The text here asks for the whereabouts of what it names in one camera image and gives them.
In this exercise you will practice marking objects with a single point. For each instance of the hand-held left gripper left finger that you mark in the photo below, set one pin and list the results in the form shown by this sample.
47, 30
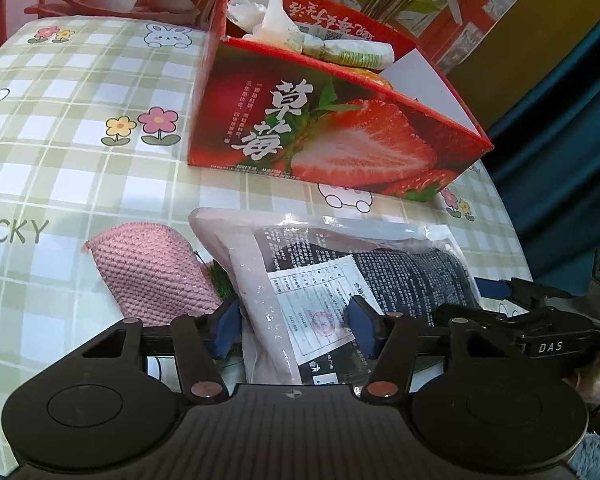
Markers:
222, 327

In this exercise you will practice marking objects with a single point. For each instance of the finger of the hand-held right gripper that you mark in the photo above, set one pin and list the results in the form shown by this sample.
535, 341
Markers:
475, 316
492, 290

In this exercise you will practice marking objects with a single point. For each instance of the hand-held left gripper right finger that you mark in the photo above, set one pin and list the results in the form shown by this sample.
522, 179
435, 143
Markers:
365, 325

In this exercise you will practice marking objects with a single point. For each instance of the green soft item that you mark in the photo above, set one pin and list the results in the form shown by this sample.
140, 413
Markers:
222, 282

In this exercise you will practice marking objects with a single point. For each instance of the clear bag of dark cloth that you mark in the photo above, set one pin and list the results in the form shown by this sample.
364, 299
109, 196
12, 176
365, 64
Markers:
280, 260

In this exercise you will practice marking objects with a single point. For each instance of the pink knitted cloth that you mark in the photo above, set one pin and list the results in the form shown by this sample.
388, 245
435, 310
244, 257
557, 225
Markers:
150, 270

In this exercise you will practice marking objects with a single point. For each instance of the red strawberry print box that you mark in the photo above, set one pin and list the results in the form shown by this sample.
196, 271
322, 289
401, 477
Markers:
330, 135

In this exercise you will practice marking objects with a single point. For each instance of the orange brown packet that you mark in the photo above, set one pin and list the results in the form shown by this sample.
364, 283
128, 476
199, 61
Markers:
372, 77

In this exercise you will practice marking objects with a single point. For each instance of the green and white packet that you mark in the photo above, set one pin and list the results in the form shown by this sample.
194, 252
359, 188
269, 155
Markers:
350, 50

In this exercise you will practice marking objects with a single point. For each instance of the white plastic bag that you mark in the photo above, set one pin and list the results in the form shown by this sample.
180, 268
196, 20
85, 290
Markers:
260, 10

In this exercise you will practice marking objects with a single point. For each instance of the teal curtain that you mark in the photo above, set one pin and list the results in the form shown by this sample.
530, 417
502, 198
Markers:
570, 135

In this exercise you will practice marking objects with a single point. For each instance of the green checked tablecloth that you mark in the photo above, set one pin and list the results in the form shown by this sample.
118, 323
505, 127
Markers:
55, 160

